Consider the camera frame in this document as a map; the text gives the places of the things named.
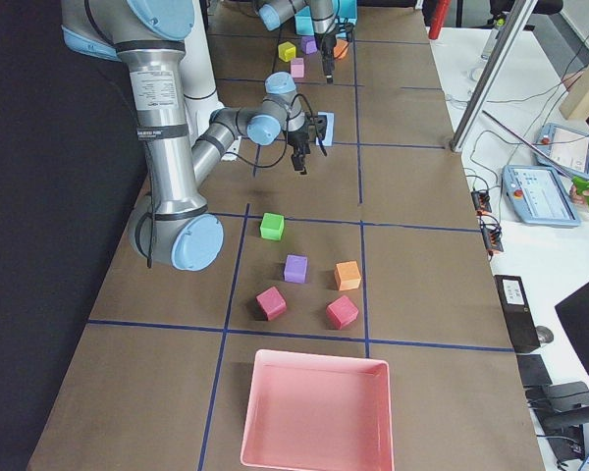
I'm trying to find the teal plastic bin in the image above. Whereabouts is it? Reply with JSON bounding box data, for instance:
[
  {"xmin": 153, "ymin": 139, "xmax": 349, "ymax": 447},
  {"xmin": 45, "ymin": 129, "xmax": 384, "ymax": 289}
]
[{"xmin": 294, "ymin": 0, "xmax": 357, "ymax": 36}]

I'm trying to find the green handled grabber stick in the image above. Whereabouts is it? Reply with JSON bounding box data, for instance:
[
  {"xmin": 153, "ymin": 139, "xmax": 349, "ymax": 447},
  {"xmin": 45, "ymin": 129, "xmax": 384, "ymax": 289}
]
[{"xmin": 482, "ymin": 110, "xmax": 589, "ymax": 207}]

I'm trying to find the black power box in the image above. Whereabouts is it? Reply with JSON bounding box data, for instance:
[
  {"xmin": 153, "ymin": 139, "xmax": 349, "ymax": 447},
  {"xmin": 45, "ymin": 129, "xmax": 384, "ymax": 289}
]
[{"xmin": 494, "ymin": 275, "xmax": 540, "ymax": 353}]

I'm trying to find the pink foam block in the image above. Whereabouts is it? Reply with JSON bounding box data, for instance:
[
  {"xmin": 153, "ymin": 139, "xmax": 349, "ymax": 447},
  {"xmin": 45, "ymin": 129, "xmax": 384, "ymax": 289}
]
[{"xmin": 290, "ymin": 58, "xmax": 305, "ymax": 79}]

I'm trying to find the yellow foam block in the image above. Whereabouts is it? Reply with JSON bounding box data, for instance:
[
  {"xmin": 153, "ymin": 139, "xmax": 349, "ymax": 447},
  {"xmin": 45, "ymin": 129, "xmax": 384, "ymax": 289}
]
[{"xmin": 278, "ymin": 41, "xmax": 296, "ymax": 63}]

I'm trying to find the pink plastic bin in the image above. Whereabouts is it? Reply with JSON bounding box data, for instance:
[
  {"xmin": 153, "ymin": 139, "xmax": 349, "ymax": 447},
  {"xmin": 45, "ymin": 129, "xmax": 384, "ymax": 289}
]
[{"xmin": 240, "ymin": 349, "xmax": 395, "ymax": 470}]

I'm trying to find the far teach pendant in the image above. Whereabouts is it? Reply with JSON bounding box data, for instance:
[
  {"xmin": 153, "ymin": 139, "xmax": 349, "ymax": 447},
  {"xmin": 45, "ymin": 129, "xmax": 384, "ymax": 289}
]
[{"xmin": 536, "ymin": 123, "xmax": 589, "ymax": 180}]

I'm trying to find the purple foam block right side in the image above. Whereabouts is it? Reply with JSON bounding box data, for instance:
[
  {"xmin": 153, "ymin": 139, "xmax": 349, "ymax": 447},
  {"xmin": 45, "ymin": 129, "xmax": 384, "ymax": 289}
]
[{"xmin": 284, "ymin": 254, "xmax": 308, "ymax": 284}]

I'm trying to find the orange foam block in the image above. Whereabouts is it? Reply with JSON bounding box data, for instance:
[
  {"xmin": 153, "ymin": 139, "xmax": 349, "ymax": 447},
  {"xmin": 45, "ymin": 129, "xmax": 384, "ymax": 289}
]
[
  {"xmin": 333, "ymin": 38, "xmax": 349, "ymax": 60},
  {"xmin": 334, "ymin": 260, "xmax": 362, "ymax": 291}
]

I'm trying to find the teach pendant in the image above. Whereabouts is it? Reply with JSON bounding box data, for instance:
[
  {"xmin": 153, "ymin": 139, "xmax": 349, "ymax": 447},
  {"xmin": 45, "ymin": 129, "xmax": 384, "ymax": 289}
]
[
  {"xmin": 536, "ymin": 123, "xmax": 589, "ymax": 180},
  {"xmin": 502, "ymin": 165, "xmax": 581, "ymax": 228}
]

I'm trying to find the orange foam block left side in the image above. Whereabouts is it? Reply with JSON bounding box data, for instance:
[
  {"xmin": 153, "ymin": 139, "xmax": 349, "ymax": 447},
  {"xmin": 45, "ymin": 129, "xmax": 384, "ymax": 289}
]
[{"xmin": 333, "ymin": 38, "xmax": 349, "ymax": 60}]

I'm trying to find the purple foam block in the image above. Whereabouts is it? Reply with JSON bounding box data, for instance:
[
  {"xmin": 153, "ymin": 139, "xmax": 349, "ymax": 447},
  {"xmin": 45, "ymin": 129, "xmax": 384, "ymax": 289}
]
[
  {"xmin": 284, "ymin": 254, "xmax": 308, "ymax": 284},
  {"xmin": 300, "ymin": 35, "xmax": 317, "ymax": 55}
]

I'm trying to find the orange foam block right side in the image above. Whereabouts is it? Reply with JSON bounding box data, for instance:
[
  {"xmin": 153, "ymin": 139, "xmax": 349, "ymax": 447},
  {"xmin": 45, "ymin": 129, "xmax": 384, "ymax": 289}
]
[{"xmin": 334, "ymin": 260, "xmax": 362, "ymax": 291}]

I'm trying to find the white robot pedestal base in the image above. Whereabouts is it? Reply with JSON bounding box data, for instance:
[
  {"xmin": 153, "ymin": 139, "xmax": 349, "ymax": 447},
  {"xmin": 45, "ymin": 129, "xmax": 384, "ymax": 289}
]
[{"xmin": 180, "ymin": 1, "xmax": 240, "ymax": 173}]

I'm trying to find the maroon foam block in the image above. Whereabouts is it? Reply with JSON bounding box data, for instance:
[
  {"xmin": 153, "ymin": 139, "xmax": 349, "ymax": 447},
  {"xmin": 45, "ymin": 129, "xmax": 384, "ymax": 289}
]
[
  {"xmin": 326, "ymin": 295, "xmax": 359, "ymax": 330},
  {"xmin": 255, "ymin": 287, "xmax": 287, "ymax": 321}
]

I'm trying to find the near teach pendant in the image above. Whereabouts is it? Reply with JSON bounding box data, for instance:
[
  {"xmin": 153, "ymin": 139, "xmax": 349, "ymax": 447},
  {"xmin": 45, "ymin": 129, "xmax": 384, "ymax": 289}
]
[{"xmin": 502, "ymin": 165, "xmax": 581, "ymax": 228}]

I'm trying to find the green foam block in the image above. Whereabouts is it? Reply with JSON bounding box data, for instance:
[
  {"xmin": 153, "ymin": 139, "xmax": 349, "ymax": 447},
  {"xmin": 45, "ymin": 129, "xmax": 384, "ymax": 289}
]
[{"xmin": 260, "ymin": 212, "xmax": 285, "ymax": 241}]

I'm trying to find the purple foam block left side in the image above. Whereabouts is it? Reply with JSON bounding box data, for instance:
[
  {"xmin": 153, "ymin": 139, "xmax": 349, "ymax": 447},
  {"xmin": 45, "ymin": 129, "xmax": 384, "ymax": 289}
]
[{"xmin": 300, "ymin": 35, "xmax": 317, "ymax": 55}]

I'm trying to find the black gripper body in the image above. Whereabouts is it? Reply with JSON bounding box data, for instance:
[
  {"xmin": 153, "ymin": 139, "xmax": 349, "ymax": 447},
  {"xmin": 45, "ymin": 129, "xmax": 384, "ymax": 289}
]
[
  {"xmin": 319, "ymin": 33, "xmax": 335, "ymax": 58},
  {"xmin": 289, "ymin": 128, "xmax": 310, "ymax": 156}
]

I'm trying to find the aluminium frame post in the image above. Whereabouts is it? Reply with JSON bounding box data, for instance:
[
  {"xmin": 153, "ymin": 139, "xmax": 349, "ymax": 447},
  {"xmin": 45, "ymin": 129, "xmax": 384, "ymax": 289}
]
[{"xmin": 450, "ymin": 0, "xmax": 538, "ymax": 153}]

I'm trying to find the light blue foam block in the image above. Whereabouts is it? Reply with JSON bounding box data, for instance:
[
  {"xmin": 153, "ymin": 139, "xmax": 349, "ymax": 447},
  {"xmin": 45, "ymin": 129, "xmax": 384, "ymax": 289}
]
[{"xmin": 315, "ymin": 127, "xmax": 334, "ymax": 147}]

